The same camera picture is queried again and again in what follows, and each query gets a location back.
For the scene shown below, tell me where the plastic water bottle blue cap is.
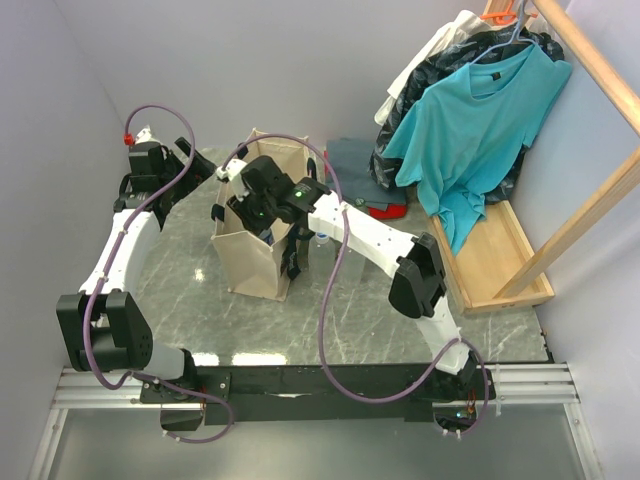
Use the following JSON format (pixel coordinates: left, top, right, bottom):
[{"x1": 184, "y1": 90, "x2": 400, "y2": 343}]
[{"x1": 308, "y1": 232, "x2": 335, "y2": 286}]

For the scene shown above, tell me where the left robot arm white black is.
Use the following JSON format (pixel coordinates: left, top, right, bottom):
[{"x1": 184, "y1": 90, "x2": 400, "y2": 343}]
[{"x1": 56, "y1": 130, "x2": 215, "y2": 402}]

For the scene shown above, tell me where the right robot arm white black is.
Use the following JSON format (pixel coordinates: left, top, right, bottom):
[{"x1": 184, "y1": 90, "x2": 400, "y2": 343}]
[{"x1": 216, "y1": 155, "x2": 479, "y2": 398}]

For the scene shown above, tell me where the beige canvas tote bag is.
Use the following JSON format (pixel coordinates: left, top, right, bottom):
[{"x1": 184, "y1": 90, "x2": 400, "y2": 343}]
[{"x1": 212, "y1": 129, "x2": 325, "y2": 301}]

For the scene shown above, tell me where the folded grey cloth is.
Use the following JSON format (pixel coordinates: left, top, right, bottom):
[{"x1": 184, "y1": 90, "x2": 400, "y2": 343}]
[{"x1": 326, "y1": 138, "x2": 407, "y2": 210}]

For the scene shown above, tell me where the folded red cloth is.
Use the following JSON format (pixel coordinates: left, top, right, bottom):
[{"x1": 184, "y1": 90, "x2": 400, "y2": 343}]
[{"x1": 322, "y1": 149, "x2": 407, "y2": 221}]

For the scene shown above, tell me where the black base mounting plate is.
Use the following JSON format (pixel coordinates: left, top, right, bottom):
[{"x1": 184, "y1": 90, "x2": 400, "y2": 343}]
[{"x1": 138, "y1": 363, "x2": 499, "y2": 432}]

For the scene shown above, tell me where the teal t-shirt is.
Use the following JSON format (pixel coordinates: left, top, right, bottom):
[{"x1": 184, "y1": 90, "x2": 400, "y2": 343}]
[{"x1": 383, "y1": 45, "x2": 572, "y2": 253}]

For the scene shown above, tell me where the white garment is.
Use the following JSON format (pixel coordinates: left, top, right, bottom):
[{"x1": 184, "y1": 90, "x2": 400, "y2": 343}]
[{"x1": 374, "y1": 10, "x2": 493, "y2": 126}]

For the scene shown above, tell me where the dark patterned garment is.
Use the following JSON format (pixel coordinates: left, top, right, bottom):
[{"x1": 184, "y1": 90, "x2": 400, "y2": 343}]
[{"x1": 367, "y1": 27, "x2": 566, "y2": 204}]

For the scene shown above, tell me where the orange hanger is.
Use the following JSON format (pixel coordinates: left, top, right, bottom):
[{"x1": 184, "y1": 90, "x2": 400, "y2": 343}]
[{"x1": 481, "y1": 7, "x2": 518, "y2": 25}]

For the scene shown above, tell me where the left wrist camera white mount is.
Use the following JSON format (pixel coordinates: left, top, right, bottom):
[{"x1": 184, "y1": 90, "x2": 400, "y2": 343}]
[{"x1": 123, "y1": 125, "x2": 156, "y2": 147}]

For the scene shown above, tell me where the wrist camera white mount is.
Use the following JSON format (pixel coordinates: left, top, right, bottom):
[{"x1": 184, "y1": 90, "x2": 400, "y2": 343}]
[
  {"x1": 123, "y1": 125, "x2": 156, "y2": 147},
  {"x1": 215, "y1": 159, "x2": 249, "y2": 201}
]

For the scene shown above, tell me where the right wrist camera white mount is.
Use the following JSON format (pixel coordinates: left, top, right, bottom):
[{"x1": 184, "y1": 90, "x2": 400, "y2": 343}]
[{"x1": 215, "y1": 159, "x2": 249, "y2": 201}]

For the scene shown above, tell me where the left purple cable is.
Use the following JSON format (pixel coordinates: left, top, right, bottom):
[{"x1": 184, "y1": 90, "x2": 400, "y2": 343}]
[{"x1": 82, "y1": 103, "x2": 235, "y2": 445}]

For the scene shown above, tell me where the purple cable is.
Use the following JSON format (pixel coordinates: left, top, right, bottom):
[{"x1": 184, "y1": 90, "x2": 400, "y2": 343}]
[
  {"x1": 82, "y1": 103, "x2": 235, "y2": 445},
  {"x1": 219, "y1": 132, "x2": 494, "y2": 437}
]

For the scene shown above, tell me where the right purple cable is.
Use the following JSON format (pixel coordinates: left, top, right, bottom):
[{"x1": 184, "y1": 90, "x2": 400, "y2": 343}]
[{"x1": 219, "y1": 132, "x2": 494, "y2": 437}]

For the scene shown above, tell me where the wooden clothes rack frame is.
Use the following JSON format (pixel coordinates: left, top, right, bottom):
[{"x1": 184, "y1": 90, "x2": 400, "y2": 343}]
[{"x1": 446, "y1": 1, "x2": 639, "y2": 313}]

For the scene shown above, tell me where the blue wire hanger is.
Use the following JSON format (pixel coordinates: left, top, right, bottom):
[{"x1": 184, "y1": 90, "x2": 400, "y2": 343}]
[{"x1": 469, "y1": 9, "x2": 544, "y2": 66}]

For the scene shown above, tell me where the aluminium rail frame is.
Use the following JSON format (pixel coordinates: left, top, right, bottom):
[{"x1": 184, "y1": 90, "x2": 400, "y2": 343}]
[{"x1": 29, "y1": 363, "x2": 604, "y2": 479}]

